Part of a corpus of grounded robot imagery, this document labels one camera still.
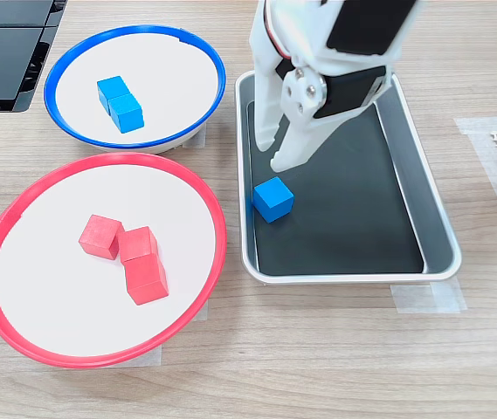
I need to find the black tray liner mat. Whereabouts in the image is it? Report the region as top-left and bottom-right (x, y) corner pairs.
(245, 96), (426, 277)

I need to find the clear tape piece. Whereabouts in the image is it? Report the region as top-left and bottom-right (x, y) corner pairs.
(190, 299), (210, 323)
(173, 120), (208, 153)
(390, 278), (468, 315)
(112, 342), (163, 370)

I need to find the silver metal tray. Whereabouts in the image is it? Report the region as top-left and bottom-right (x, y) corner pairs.
(234, 68), (463, 287)

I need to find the red wooden cube block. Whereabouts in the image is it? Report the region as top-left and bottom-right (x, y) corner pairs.
(118, 225), (160, 264)
(78, 214), (126, 261)
(124, 252), (170, 306)

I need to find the blue rimmed white dish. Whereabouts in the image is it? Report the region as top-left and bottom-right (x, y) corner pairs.
(43, 24), (228, 155)

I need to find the red rimmed white dish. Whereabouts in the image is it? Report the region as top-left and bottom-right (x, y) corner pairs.
(0, 151), (228, 370)

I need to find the blue wooden cube block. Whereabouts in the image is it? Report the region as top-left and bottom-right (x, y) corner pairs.
(96, 75), (128, 110)
(107, 93), (146, 134)
(252, 175), (295, 223)

